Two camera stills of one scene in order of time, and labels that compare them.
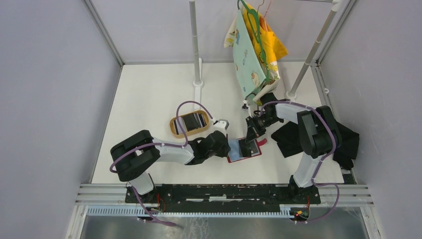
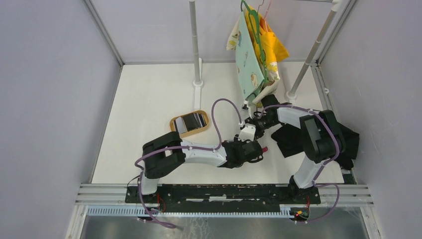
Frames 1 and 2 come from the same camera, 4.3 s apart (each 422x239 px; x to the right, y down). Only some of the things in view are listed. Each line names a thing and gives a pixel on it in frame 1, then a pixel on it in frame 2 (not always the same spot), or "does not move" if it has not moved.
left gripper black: (225, 150) to (236, 141)
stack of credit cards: (190, 122) does not move
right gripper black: (252, 133) does not move
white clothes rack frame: (198, 84) does not move
